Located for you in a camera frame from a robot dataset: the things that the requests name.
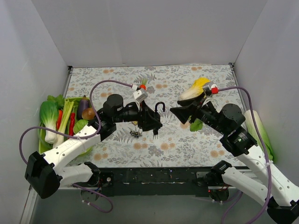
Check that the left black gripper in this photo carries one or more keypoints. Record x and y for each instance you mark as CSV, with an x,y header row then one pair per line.
x,y
144,118

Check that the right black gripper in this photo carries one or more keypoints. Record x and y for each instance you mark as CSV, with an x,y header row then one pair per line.
x,y
192,112

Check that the black key bunch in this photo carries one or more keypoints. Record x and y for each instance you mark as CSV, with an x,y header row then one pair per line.
x,y
155,133

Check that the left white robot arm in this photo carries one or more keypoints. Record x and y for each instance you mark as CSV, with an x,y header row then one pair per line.
x,y
48,171

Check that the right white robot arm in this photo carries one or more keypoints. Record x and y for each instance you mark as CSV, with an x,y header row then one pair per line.
x,y
273,189

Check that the yellow napa cabbage toy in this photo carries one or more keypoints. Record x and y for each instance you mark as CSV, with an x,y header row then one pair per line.
x,y
195,90

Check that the orange toy carrot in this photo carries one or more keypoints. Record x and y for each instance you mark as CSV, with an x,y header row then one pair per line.
x,y
143,83

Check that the floral tablecloth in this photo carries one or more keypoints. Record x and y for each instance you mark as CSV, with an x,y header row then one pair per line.
x,y
176,145

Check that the purple eggplant toy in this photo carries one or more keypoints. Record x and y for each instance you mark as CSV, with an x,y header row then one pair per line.
x,y
83,104

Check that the green round cabbage toy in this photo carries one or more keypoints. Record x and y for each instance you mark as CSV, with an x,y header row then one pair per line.
x,y
79,125

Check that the red chili pepper toy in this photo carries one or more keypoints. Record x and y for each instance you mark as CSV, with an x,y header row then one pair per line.
x,y
71,124

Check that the celery stalk toy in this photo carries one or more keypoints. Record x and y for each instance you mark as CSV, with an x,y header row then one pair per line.
x,y
67,110

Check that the green leafy lettuce toy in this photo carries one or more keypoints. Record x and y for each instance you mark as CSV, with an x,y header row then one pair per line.
x,y
59,100

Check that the bok choy toy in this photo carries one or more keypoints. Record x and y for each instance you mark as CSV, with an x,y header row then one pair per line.
x,y
48,116

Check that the green plastic tray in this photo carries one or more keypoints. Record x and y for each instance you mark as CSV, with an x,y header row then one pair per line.
x,y
43,145

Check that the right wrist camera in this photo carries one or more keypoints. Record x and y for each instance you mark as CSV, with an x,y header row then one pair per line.
x,y
210,88

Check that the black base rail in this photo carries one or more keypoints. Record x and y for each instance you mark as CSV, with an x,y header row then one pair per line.
x,y
193,181

